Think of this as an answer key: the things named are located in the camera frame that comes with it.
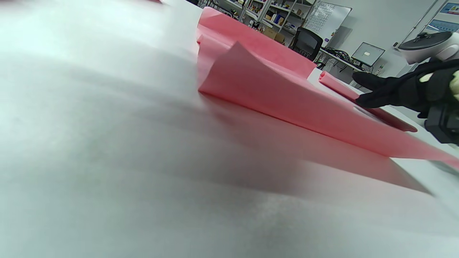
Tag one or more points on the person's right hand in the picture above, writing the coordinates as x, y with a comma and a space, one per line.
401, 89

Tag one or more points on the black white controller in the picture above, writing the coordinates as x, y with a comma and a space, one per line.
426, 44

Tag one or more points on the pink paper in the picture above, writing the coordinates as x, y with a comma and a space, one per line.
269, 89
337, 84

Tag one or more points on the person's right forearm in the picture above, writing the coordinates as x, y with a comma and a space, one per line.
455, 84

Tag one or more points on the computer monitor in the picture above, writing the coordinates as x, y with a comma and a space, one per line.
367, 53

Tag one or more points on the whiteboard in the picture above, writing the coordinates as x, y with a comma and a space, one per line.
326, 19

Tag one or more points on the black office chair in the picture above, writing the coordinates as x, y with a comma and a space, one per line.
306, 43

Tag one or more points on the cardboard box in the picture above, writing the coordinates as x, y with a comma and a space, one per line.
272, 34

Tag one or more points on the metal shelving rack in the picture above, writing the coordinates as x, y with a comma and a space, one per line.
265, 14

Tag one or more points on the blue wall poster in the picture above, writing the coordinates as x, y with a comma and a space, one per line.
446, 18

